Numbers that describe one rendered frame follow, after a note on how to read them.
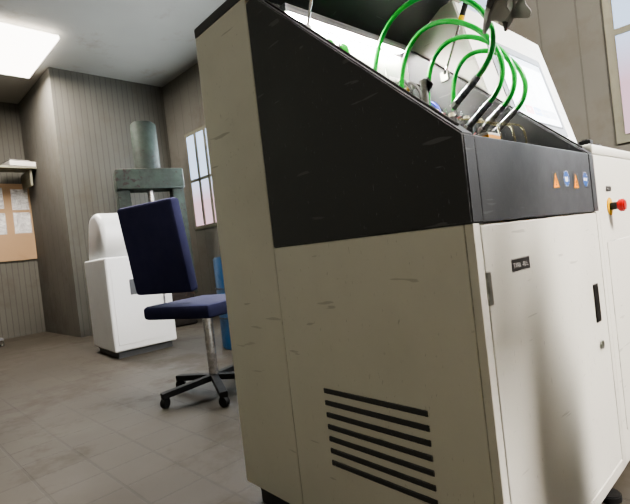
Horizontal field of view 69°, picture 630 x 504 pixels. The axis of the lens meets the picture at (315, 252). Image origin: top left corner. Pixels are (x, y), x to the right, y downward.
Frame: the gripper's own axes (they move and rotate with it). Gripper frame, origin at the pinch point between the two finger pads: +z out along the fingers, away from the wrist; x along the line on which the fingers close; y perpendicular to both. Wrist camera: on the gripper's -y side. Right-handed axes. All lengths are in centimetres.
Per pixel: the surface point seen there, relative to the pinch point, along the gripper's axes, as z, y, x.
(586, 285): 47, 48, 7
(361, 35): 16.8, -44.4, -0.7
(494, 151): 11.6, 27.3, -26.7
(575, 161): 25.4, 26.7, 15.3
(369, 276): 40, 23, -48
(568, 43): 56, -86, 216
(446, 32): 17, -39, 32
